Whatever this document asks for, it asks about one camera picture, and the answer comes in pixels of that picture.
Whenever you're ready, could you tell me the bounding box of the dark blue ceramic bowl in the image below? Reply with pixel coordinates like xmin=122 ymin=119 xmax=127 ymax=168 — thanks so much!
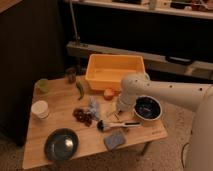
xmin=133 ymin=96 xmax=162 ymax=121

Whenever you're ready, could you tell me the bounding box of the dark glass cup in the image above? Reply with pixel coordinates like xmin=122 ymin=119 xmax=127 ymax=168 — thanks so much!
xmin=65 ymin=67 xmax=76 ymax=83

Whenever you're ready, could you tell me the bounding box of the yellow plastic bin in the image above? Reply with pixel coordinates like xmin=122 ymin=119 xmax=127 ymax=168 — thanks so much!
xmin=85 ymin=54 xmax=145 ymax=91

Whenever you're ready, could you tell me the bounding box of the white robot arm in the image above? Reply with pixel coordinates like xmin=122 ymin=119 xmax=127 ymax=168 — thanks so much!
xmin=116 ymin=72 xmax=213 ymax=171

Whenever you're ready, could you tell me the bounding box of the green plastic cup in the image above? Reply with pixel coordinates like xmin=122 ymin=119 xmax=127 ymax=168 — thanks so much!
xmin=35 ymin=79 xmax=49 ymax=93

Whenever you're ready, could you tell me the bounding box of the orange round fruit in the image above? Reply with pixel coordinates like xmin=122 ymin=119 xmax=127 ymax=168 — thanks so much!
xmin=103 ymin=88 xmax=115 ymax=100

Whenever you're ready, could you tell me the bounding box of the grey metal plate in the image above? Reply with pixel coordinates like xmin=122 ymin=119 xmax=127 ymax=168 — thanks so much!
xmin=44 ymin=128 xmax=79 ymax=162

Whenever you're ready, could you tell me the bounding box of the black and white brush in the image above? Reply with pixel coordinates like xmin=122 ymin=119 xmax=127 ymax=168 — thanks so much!
xmin=97 ymin=120 xmax=141 ymax=132

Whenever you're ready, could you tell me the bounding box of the blue sponge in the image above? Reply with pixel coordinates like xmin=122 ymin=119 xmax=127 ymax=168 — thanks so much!
xmin=103 ymin=131 xmax=126 ymax=150

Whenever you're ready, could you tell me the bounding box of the metal pole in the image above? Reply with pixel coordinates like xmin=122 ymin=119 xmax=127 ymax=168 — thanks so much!
xmin=69 ymin=0 xmax=80 ymax=45

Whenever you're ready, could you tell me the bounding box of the crumpled clear plastic bag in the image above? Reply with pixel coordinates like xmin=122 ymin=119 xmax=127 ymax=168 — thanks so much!
xmin=88 ymin=97 xmax=100 ymax=121

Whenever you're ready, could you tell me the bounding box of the white paper cup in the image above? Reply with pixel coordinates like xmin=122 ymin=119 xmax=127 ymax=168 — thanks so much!
xmin=31 ymin=100 xmax=49 ymax=119

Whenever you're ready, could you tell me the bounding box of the white shelf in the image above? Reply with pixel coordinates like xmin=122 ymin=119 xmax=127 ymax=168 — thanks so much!
xmin=65 ymin=0 xmax=213 ymax=20

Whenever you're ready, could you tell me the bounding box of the bunch of dark grapes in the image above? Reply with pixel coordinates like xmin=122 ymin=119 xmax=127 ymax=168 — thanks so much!
xmin=73 ymin=108 xmax=92 ymax=126

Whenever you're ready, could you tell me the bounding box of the green chili pepper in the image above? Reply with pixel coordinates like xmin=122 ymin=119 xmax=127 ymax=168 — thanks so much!
xmin=76 ymin=81 xmax=84 ymax=100

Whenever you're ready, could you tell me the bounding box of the wooden table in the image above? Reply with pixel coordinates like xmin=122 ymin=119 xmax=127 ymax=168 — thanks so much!
xmin=21 ymin=75 xmax=169 ymax=171

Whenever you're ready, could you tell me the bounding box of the metal rail beam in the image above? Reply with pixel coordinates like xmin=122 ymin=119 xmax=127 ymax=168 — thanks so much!
xmin=66 ymin=41 xmax=213 ymax=80

